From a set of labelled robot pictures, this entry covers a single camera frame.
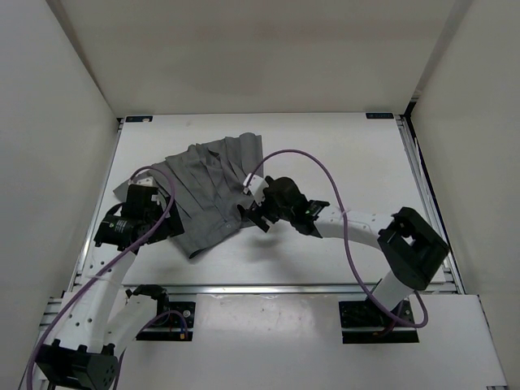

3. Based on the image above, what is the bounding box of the right blue label sticker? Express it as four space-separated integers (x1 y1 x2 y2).
366 112 394 119

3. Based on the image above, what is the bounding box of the right aluminium side rail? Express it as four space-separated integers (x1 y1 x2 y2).
396 115 466 294

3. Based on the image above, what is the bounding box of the aluminium front rail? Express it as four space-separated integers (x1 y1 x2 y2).
121 283 381 297

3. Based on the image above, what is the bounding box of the left aluminium frame rail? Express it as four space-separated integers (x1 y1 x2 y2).
15 178 102 390

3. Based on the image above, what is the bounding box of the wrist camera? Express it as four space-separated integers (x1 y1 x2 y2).
128 175 158 188
243 173 269 205

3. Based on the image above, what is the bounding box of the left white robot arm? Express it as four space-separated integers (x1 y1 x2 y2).
31 180 184 389

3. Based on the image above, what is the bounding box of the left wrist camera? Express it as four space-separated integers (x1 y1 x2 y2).
128 175 158 188

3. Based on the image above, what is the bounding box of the left blue label sticker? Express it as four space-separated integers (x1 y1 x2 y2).
125 115 154 123

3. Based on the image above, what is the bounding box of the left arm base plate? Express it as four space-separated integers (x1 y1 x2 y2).
127 284 196 342

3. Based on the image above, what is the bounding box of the blue label sticker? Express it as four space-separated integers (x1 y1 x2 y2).
366 112 394 119
125 115 154 123

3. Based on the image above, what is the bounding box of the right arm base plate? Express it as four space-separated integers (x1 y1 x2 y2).
338 301 419 345

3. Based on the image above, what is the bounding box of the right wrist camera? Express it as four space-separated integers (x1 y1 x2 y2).
243 173 269 205

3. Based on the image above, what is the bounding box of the grey pleated skirt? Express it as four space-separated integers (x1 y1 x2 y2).
112 132 264 261

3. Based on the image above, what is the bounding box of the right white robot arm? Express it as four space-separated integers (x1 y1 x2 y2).
244 174 449 327

